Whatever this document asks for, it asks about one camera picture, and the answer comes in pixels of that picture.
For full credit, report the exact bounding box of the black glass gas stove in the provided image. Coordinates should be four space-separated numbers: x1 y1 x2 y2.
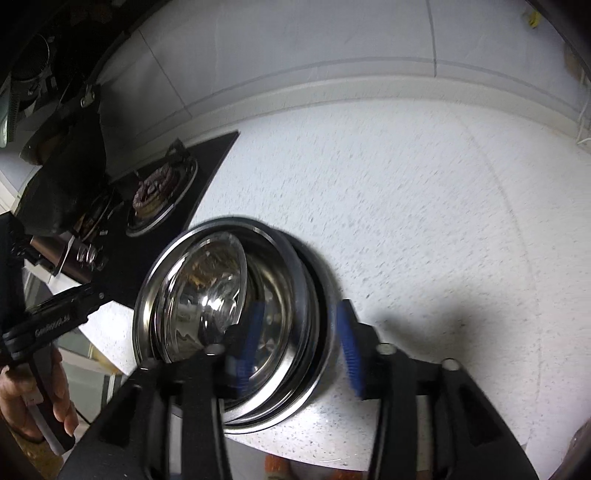
60 130 241 319

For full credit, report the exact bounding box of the brown cylindrical handle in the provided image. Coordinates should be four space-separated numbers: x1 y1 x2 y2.
29 235 75 278

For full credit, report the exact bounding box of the steel plate with white label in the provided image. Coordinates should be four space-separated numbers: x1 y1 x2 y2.
139 222 340 437

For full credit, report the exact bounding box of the small steel bowl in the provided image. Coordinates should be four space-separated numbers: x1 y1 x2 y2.
151 231 250 365

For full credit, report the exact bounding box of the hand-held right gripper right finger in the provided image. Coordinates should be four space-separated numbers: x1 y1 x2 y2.
336 299 541 480

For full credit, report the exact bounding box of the steel gas burner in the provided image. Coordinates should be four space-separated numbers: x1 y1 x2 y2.
74 189 122 245
126 141 199 238

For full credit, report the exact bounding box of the black wok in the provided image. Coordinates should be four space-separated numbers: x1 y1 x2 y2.
21 84 110 236

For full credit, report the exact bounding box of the person's left hand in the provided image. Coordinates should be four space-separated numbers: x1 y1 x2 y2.
0 346 80 445

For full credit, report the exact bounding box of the steel stove knob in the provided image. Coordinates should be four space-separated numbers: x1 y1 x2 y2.
76 244 105 271

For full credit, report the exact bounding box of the orange object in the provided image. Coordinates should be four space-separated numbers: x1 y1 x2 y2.
264 455 291 480

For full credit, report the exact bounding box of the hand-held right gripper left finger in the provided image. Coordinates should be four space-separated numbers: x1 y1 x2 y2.
58 300 267 480

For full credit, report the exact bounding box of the plain steel plate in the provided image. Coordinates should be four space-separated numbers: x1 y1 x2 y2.
133 217 324 425

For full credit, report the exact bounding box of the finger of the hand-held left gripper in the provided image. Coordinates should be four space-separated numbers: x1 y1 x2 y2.
25 282 106 325

